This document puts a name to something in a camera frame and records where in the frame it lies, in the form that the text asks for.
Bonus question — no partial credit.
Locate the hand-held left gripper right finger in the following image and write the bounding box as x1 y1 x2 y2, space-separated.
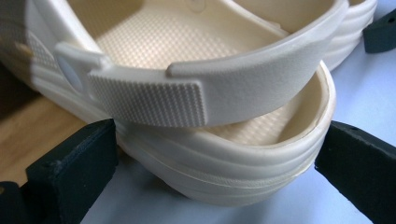
314 120 396 224

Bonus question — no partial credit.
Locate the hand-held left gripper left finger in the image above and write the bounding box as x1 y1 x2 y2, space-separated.
26 119 120 224

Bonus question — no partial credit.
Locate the cream clog shoe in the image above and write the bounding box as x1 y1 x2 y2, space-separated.
0 0 378 208

